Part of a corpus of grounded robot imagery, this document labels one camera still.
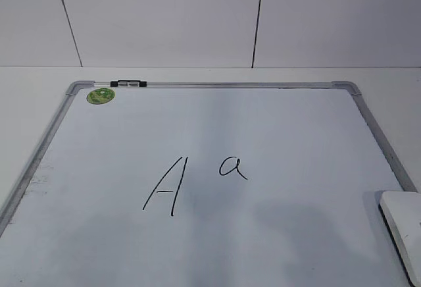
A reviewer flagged white rectangular board eraser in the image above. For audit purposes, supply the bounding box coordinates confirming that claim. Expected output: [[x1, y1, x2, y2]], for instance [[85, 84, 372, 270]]
[[380, 191, 420, 286]]

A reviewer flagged green round magnet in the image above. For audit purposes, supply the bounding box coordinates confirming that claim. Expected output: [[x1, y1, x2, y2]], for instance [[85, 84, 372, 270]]
[[86, 88, 115, 105]]

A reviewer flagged white board with aluminium frame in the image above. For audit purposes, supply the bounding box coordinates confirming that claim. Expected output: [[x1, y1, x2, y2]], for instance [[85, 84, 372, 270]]
[[1, 84, 411, 286]]

